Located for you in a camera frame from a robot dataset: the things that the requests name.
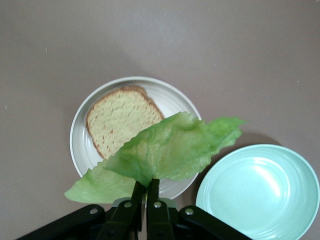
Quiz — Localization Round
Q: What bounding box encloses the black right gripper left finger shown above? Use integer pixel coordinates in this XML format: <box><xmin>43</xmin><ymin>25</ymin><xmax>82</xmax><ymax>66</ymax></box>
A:
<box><xmin>17</xmin><ymin>181</ymin><xmax>146</xmax><ymax>240</ymax></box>

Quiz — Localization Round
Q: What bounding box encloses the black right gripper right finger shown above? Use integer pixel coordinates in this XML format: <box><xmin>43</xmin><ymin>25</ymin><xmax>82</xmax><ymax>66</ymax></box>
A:
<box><xmin>146</xmin><ymin>179</ymin><xmax>253</xmax><ymax>240</ymax></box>

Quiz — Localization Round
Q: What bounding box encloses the green lettuce leaf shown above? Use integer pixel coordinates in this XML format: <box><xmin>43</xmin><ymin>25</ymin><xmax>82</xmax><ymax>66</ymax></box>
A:
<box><xmin>64</xmin><ymin>111</ymin><xmax>247</xmax><ymax>205</ymax></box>

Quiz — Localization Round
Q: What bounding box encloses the light brown bread slice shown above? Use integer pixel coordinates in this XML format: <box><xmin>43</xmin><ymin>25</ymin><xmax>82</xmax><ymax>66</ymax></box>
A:
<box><xmin>85</xmin><ymin>85</ymin><xmax>165</xmax><ymax>160</ymax></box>

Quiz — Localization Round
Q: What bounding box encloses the beige plate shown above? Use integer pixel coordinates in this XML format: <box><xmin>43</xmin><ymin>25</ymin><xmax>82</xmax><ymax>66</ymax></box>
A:
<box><xmin>69</xmin><ymin>76</ymin><xmax>203</xmax><ymax>200</ymax></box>

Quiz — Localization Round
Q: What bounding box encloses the mint green plate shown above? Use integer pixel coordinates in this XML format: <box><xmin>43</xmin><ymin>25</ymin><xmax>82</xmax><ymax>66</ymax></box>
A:
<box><xmin>195</xmin><ymin>144</ymin><xmax>320</xmax><ymax>240</ymax></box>

